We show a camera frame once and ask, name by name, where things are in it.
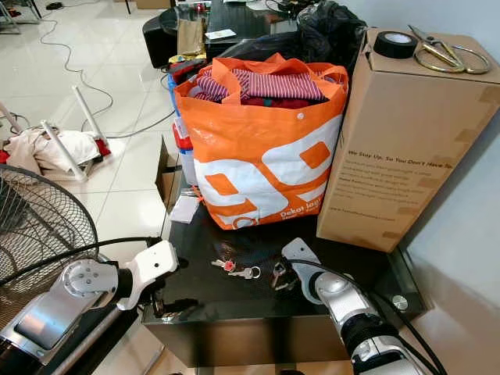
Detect small open cardboard box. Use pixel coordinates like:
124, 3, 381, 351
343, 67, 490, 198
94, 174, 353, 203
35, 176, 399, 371
155, 134, 182, 223

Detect orange and white shopping bag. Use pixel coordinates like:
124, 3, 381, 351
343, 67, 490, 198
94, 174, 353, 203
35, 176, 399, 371
173, 53, 350, 231

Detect white paper sheet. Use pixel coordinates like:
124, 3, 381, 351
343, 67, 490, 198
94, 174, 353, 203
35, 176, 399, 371
204, 29, 237, 41

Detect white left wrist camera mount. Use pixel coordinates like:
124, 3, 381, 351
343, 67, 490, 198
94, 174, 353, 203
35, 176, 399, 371
121, 241, 179, 310

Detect yellow cloth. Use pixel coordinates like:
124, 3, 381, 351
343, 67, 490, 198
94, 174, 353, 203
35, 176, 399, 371
170, 52, 208, 66

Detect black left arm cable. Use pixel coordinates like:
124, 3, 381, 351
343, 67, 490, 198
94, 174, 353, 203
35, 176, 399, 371
0, 236, 163, 287

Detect white tube rack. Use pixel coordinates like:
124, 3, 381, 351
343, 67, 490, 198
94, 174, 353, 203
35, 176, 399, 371
0, 84, 112, 184

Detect white bottle with red cap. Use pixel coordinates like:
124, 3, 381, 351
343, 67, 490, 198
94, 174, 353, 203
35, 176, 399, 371
173, 116, 198, 187

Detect tall brown cardboard box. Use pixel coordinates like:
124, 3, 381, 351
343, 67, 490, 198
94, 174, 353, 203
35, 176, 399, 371
316, 27, 500, 253

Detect silver keys with red tag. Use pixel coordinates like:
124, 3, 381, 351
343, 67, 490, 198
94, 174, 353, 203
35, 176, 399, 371
211, 258, 262, 280

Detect black floor cable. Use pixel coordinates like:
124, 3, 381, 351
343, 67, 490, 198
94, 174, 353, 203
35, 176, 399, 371
39, 6, 177, 139

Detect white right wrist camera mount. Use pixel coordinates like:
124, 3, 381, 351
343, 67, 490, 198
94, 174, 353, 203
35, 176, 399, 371
281, 237, 323, 305

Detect red white striped cloth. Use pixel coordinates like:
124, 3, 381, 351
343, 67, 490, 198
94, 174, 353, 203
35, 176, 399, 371
191, 69, 325, 104

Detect gold handled scissors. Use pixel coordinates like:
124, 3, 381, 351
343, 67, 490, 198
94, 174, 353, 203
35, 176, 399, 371
409, 24, 493, 76

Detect white cloth pile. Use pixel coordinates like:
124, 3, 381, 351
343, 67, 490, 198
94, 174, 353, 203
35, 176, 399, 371
5, 128, 101, 174

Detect black glass top table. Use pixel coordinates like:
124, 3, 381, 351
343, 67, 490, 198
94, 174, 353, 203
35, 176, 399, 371
141, 160, 424, 368

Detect brown paper bag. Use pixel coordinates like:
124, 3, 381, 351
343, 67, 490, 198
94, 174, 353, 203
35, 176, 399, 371
177, 16, 206, 57

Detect black wire cage fan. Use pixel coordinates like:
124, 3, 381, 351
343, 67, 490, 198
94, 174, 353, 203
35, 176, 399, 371
0, 164, 98, 313

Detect black tape roll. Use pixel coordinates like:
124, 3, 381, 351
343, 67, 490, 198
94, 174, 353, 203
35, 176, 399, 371
373, 30, 420, 59

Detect blue plastic bag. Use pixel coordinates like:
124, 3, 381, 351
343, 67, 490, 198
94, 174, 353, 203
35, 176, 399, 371
166, 73, 185, 118

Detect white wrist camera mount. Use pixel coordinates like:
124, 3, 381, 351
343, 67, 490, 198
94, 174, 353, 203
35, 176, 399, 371
281, 237, 323, 305
121, 241, 179, 310

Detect white paper card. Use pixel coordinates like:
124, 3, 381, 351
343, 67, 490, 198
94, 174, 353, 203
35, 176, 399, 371
169, 195, 202, 225

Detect black plastic rubbish bag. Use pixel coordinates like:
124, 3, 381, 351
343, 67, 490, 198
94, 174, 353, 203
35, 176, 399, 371
215, 0, 370, 65

